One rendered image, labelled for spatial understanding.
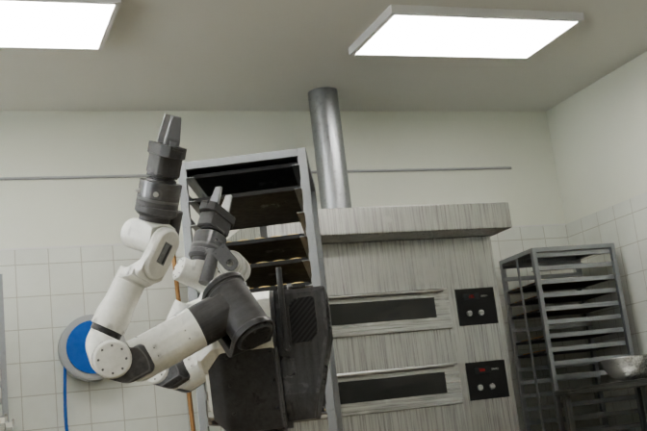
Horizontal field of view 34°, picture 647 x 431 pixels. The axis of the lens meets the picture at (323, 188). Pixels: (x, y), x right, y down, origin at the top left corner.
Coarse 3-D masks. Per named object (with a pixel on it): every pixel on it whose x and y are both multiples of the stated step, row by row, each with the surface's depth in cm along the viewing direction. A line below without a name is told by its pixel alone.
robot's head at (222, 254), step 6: (222, 246) 240; (216, 252) 239; (222, 252) 239; (228, 252) 239; (234, 252) 241; (216, 258) 239; (222, 258) 239; (228, 258) 239; (234, 258) 239; (240, 258) 240; (222, 264) 239; (228, 264) 240; (234, 264) 239; (240, 264) 239; (222, 270) 239; (228, 270) 238; (234, 270) 239; (240, 270) 240
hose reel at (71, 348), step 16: (80, 320) 634; (64, 336) 628; (80, 336) 630; (64, 352) 626; (80, 352) 628; (64, 368) 627; (80, 368) 625; (64, 384) 624; (64, 400) 621; (64, 416) 619
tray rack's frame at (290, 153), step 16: (208, 160) 387; (224, 160) 387; (240, 160) 386; (256, 160) 386; (272, 160) 387; (288, 160) 400; (320, 240) 440; (320, 256) 439; (320, 272) 437; (336, 384) 426; (336, 400) 425
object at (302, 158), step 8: (304, 152) 386; (304, 160) 385; (304, 168) 384; (304, 176) 384; (304, 184) 383; (304, 192) 382; (304, 200) 382; (304, 208) 381; (312, 208) 381; (312, 216) 380; (312, 224) 380; (312, 232) 379; (312, 240) 378; (312, 248) 378; (312, 256) 377; (312, 264) 376; (312, 272) 376; (312, 280) 375; (320, 280) 375; (328, 368) 368; (328, 376) 367; (328, 384) 367; (328, 392) 366; (328, 400) 365; (328, 408) 365; (328, 416) 364; (336, 416) 367; (328, 424) 364; (336, 424) 363
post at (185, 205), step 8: (184, 168) 387; (184, 176) 386; (184, 184) 385; (184, 192) 385; (184, 200) 384; (184, 208) 383; (184, 216) 382; (184, 224) 382; (184, 232) 381; (192, 232) 384; (184, 240) 381; (192, 240) 382; (184, 248) 380; (192, 288) 376; (192, 296) 376; (200, 392) 368; (200, 400) 367; (200, 408) 367; (200, 416) 366; (200, 424) 366
